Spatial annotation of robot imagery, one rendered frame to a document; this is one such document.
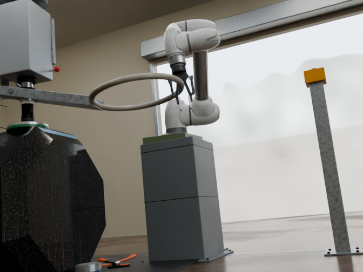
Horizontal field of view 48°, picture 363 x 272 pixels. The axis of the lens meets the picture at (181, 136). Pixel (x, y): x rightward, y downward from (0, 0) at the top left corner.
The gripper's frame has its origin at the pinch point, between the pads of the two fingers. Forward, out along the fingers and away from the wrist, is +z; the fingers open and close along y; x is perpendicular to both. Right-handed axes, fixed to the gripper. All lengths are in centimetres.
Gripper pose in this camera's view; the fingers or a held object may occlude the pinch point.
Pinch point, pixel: (185, 103)
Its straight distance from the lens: 209.0
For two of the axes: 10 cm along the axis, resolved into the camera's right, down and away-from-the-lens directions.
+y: -9.8, 1.7, -0.2
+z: 1.7, 9.6, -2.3
